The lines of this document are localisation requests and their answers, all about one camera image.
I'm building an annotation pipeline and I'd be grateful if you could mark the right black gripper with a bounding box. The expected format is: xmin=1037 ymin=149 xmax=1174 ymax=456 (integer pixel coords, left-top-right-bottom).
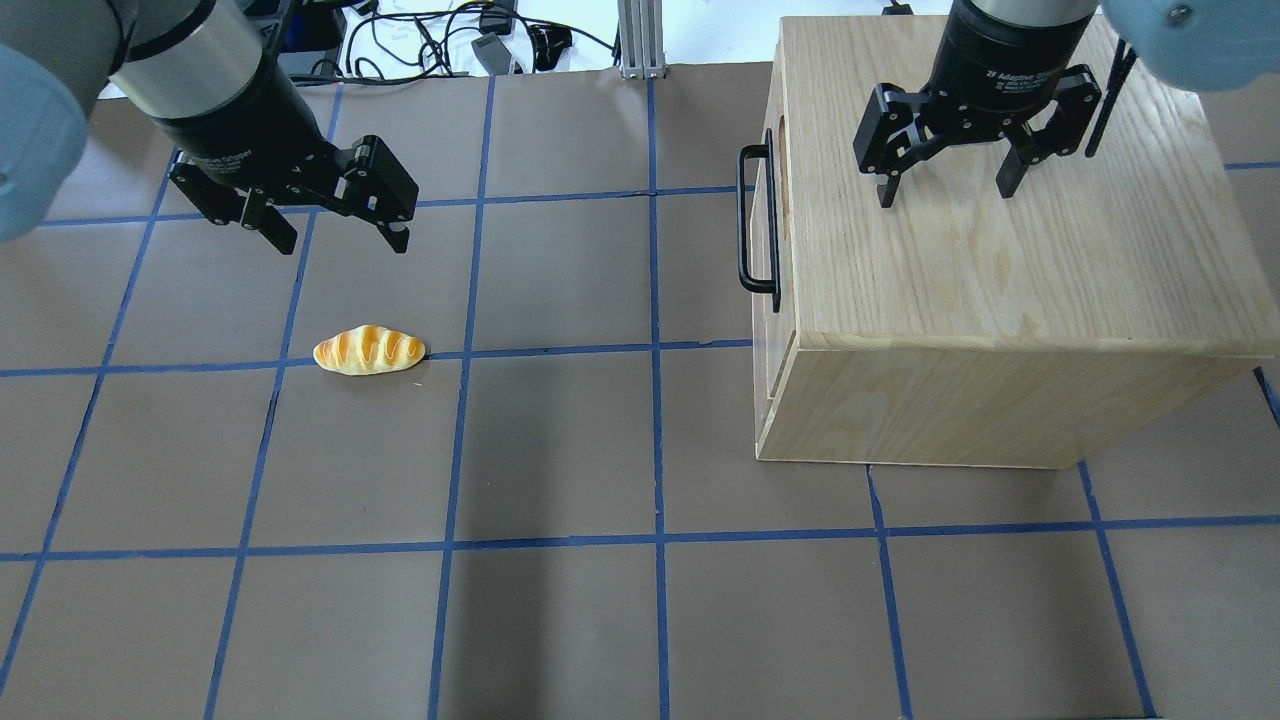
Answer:
xmin=852 ymin=1 xmax=1102 ymax=209

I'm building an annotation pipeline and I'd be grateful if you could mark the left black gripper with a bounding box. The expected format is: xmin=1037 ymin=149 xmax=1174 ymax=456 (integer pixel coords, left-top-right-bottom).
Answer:
xmin=157 ymin=50 xmax=419 ymax=256

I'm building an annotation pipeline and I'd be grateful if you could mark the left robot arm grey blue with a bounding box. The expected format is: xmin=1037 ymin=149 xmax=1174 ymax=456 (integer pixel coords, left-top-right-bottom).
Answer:
xmin=1 ymin=1 xmax=419 ymax=255

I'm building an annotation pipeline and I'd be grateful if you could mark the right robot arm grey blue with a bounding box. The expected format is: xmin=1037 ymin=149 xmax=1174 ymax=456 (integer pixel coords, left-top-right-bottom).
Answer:
xmin=852 ymin=1 xmax=1279 ymax=208

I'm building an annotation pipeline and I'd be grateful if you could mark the light wooden drawer cabinet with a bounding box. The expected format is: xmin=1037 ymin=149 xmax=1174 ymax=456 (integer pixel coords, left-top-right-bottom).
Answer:
xmin=751 ymin=15 xmax=1277 ymax=469

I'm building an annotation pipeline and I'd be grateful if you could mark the toy bread loaf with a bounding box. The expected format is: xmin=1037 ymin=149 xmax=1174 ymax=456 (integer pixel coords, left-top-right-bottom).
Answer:
xmin=312 ymin=324 xmax=428 ymax=377

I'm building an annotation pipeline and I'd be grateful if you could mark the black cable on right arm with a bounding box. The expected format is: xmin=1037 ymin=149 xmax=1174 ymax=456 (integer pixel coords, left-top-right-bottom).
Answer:
xmin=1085 ymin=40 xmax=1139 ymax=159

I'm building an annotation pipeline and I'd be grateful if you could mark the black cables bundle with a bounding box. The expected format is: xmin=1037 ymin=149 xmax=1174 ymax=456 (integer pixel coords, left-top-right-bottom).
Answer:
xmin=244 ymin=0 xmax=616 ymax=83

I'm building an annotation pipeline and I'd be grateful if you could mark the black metal drawer handle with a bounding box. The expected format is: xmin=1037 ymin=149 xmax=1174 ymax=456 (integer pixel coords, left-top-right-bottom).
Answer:
xmin=733 ymin=128 xmax=782 ymax=314

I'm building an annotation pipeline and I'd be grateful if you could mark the aluminium profile post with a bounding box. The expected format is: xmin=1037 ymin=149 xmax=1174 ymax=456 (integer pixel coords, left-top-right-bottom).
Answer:
xmin=616 ymin=0 xmax=668 ymax=79

